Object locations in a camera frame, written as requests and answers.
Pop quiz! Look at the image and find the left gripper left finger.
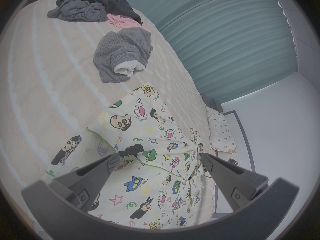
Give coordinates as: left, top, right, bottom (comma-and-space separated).
51, 153, 120, 211

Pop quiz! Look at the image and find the bed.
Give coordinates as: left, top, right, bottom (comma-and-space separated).
0, 0, 255, 226

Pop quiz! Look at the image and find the grey knit garment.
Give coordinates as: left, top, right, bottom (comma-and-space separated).
93, 26, 153, 83

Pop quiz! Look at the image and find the grey bedside table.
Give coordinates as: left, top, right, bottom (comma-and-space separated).
201, 94, 222, 109

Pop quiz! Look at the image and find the black garment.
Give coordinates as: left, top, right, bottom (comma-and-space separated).
56, 0, 143, 26

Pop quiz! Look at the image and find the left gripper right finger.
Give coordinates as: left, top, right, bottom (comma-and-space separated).
201, 153, 269, 211

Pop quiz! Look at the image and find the white printed pyjama top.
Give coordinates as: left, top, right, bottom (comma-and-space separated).
46, 83, 217, 231

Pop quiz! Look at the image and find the white printed pillow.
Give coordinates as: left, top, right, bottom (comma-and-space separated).
205, 106, 237, 154

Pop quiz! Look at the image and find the pink garment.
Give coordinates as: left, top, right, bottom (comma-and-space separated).
106, 13, 150, 32

